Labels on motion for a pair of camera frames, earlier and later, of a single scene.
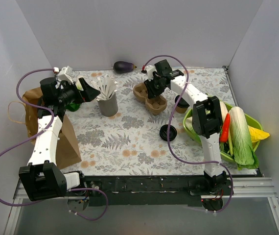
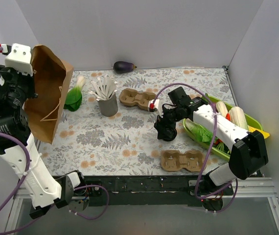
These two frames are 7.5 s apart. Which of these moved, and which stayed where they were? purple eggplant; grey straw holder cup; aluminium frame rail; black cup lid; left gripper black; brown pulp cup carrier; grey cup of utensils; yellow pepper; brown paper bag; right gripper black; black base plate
Moved: right gripper black; left gripper black; brown pulp cup carrier; brown paper bag
Stayed: black base plate; yellow pepper; grey cup of utensils; purple eggplant; black cup lid; grey straw holder cup; aluminium frame rail
